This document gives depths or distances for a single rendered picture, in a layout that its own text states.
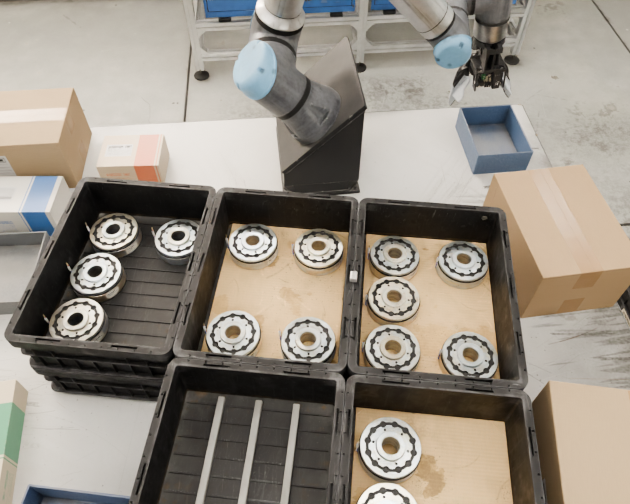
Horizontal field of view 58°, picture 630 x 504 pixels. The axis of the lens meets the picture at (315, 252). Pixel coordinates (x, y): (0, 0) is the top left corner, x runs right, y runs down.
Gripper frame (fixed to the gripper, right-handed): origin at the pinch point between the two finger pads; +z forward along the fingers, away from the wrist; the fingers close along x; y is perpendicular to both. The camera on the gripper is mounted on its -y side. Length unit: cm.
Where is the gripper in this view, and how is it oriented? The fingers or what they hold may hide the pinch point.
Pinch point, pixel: (478, 99)
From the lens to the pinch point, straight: 157.4
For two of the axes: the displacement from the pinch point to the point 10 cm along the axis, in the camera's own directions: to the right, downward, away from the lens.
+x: 9.9, -1.2, -0.6
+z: 1.2, 5.9, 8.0
